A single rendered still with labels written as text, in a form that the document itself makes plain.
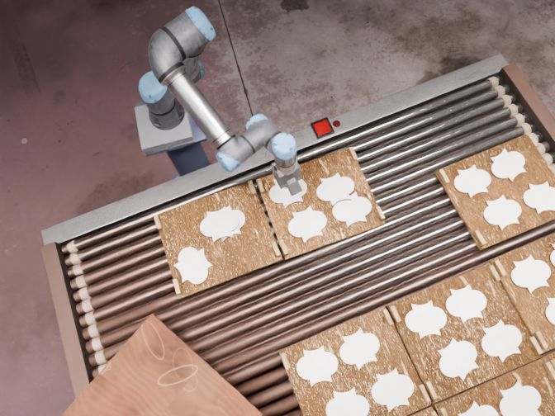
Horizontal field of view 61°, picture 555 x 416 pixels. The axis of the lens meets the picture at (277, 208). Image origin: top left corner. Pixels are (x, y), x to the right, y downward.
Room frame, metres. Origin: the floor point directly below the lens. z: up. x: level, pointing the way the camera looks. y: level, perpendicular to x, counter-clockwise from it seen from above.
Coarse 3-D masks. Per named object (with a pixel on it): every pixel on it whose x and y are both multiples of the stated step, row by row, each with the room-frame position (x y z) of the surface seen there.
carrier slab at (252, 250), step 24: (240, 192) 0.74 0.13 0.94; (168, 216) 0.68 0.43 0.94; (192, 216) 0.67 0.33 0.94; (264, 216) 0.62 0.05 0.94; (168, 240) 0.59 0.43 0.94; (192, 240) 0.57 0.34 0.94; (240, 240) 0.54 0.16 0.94; (264, 240) 0.53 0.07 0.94; (168, 264) 0.49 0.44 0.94; (216, 264) 0.46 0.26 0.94; (240, 264) 0.45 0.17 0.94; (264, 264) 0.43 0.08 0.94; (192, 288) 0.39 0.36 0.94
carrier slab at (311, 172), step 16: (320, 160) 0.82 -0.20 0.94; (336, 160) 0.81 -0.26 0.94; (352, 160) 0.80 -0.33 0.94; (272, 176) 0.79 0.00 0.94; (304, 176) 0.77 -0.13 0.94; (320, 176) 0.75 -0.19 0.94; (352, 176) 0.73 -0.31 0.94; (352, 192) 0.66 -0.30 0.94; (368, 192) 0.65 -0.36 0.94; (272, 208) 0.65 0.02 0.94; (288, 208) 0.64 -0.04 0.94; (304, 208) 0.63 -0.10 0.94; (320, 208) 0.62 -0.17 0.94; (272, 224) 0.59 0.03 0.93; (336, 224) 0.55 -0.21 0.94; (352, 224) 0.54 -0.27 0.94; (368, 224) 0.53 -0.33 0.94; (384, 224) 0.52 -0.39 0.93; (288, 240) 0.51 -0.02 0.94; (320, 240) 0.49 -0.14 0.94; (336, 240) 0.48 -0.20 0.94; (288, 256) 0.45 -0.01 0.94
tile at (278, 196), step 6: (300, 180) 0.75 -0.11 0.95; (276, 186) 0.74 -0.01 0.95; (306, 186) 0.72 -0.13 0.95; (270, 192) 0.71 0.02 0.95; (276, 192) 0.71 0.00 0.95; (282, 192) 0.71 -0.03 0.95; (288, 192) 0.70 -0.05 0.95; (300, 192) 0.69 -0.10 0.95; (276, 198) 0.69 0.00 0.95; (282, 198) 0.68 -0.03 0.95; (288, 198) 0.68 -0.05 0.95; (294, 198) 0.67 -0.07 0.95; (300, 198) 0.67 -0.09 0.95; (288, 204) 0.65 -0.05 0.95
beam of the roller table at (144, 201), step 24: (456, 72) 1.15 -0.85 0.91; (480, 72) 1.13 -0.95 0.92; (408, 96) 1.07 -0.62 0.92; (432, 96) 1.05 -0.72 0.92; (336, 120) 1.01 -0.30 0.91; (360, 120) 0.99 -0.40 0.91; (312, 144) 0.91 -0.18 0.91; (216, 168) 0.87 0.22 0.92; (240, 168) 0.85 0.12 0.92; (144, 192) 0.81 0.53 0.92; (168, 192) 0.79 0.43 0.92; (192, 192) 0.78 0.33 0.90; (96, 216) 0.74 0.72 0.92; (120, 216) 0.72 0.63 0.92; (48, 240) 0.67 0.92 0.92; (72, 240) 0.66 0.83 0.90
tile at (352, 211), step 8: (352, 200) 0.63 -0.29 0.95; (360, 200) 0.62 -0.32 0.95; (336, 208) 0.61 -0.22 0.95; (344, 208) 0.60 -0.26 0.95; (352, 208) 0.60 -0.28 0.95; (360, 208) 0.59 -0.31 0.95; (368, 208) 0.59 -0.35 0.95; (336, 216) 0.57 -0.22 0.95; (344, 216) 0.57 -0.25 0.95; (352, 216) 0.56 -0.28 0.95; (360, 216) 0.56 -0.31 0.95
